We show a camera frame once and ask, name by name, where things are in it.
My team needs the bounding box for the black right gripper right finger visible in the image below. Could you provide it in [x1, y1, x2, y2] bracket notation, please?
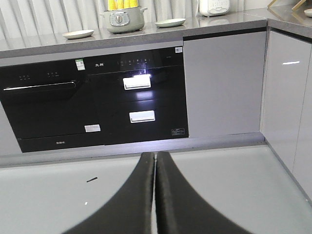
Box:
[156, 151, 248, 234]

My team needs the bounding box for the black built-in dishwasher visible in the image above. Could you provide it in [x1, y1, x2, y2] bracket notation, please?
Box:
[0, 59, 103, 153]

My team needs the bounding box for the light green round plate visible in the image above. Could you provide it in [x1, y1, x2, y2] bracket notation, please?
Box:
[155, 18, 186, 28]

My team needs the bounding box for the green electric cooking pot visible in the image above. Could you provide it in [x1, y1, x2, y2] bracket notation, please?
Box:
[100, 6, 148, 34]

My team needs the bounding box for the grey curtain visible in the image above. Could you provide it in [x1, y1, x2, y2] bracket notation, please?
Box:
[0, 0, 199, 39]

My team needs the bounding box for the black drawer sterilizer cabinet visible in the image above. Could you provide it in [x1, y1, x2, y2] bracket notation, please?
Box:
[84, 46, 189, 145]

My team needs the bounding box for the cream round plate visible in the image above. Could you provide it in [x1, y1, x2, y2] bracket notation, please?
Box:
[62, 29, 94, 39]

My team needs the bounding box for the white cabinet door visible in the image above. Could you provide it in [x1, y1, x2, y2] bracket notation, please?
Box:
[184, 32, 266, 137]

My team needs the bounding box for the wooden rack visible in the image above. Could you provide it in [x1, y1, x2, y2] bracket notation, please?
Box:
[267, 0, 307, 11]

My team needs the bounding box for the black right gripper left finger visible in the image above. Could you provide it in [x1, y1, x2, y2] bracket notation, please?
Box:
[65, 152, 155, 234]

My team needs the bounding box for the yellow corn cob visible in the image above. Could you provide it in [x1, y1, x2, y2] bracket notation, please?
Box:
[124, 0, 131, 9]
[129, 0, 138, 8]
[116, 0, 124, 9]
[108, 0, 117, 11]

